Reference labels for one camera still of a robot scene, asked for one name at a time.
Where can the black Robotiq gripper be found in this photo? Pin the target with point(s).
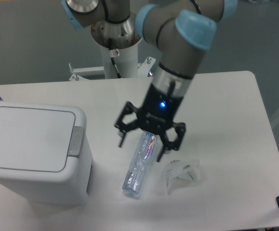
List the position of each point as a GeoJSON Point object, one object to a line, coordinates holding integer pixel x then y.
{"type": "Point", "coordinates": [156, 116]}

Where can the white push-lid trash can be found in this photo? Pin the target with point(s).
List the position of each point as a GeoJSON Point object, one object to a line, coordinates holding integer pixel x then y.
{"type": "Point", "coordinates": [44, 152]}

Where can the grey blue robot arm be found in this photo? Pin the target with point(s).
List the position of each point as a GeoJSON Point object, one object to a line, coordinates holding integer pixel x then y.
{"type": "Point", "coordinates": [182, 31]}

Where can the crumpled clear plastic wrapper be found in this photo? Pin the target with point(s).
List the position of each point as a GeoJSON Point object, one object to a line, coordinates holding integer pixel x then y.
{"type": "Point", "coordinates": [183, 170]}

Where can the crushed clear plastic bottle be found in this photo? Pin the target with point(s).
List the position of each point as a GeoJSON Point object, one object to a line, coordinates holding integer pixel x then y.
{"type": "Point", "coordinates": [140, 163]}

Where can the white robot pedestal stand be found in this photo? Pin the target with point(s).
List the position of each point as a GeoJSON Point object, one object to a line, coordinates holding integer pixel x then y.
{"type": "Point", "coordinates": [116, 63]}

